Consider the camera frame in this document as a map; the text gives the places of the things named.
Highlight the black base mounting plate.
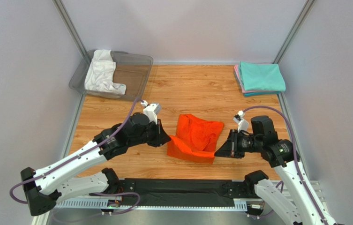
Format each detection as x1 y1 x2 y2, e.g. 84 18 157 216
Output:
104 179 258 207

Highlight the dark teal folded t shirt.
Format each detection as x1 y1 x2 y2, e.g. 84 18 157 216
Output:
243 91 280 97

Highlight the corner aluminium post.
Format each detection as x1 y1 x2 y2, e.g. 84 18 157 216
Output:
273 0 316 64
53 0 87 56

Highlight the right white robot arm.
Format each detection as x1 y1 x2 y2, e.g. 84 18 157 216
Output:
215 111 337 225

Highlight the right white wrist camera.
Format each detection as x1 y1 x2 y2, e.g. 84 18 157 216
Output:
233 110 249 131

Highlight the clear plastic bin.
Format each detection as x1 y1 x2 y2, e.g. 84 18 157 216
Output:
68 50 153 101

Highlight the aluminium frame rail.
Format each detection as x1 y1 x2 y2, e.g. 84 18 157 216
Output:
31 176 333 225

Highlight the right corner aluminium post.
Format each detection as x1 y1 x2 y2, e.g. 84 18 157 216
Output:
273 0 316 64

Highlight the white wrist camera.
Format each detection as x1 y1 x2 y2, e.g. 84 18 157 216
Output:
141 100 162 124
233 110 249 131

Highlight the orange t shirt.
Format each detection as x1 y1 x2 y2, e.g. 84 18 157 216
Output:
167 114 224 164

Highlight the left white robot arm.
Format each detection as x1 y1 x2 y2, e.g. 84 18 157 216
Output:
20 112 171 216

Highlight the white t shirt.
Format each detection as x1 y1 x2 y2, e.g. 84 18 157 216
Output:
84 49 127 95

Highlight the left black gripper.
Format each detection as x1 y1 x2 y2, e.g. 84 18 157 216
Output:
128 118 172 147

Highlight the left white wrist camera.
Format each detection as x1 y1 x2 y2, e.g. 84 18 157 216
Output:
141 100 162 124

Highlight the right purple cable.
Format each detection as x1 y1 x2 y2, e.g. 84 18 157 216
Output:
241 105 330 225

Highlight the pink folded t shirt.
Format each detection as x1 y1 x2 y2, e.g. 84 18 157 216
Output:
233 65 271 94

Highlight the left corner aluminium post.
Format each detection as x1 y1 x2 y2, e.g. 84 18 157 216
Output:
53 0 87 56

